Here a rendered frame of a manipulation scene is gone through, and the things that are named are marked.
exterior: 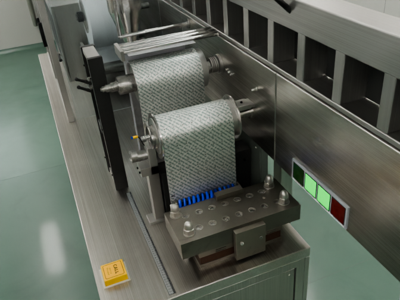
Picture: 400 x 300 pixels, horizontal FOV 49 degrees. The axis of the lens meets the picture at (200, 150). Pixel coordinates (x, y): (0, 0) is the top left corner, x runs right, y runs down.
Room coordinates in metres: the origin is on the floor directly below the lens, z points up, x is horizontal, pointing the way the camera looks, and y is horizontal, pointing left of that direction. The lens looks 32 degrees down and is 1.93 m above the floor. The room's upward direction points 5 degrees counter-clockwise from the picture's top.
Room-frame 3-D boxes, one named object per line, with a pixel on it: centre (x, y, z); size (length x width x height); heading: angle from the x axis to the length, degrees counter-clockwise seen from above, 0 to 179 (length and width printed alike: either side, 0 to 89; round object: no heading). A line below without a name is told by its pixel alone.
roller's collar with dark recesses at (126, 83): (1.42, 0.23, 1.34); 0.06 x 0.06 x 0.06; 19
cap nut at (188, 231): (0.98, 0.05, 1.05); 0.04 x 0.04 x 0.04
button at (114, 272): (0.97, 0.30, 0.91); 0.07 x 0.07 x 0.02; 19
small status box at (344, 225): (0.93, -0.30, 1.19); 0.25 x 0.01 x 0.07; 19
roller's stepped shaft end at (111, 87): (1.40, 0.29, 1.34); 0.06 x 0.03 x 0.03; 109
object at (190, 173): (1.17, 0.00, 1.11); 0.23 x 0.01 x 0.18; 109
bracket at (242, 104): (1.29, -0.15, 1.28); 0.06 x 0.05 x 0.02; 109
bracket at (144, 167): (1.21, 0.18, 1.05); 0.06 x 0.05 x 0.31; 109
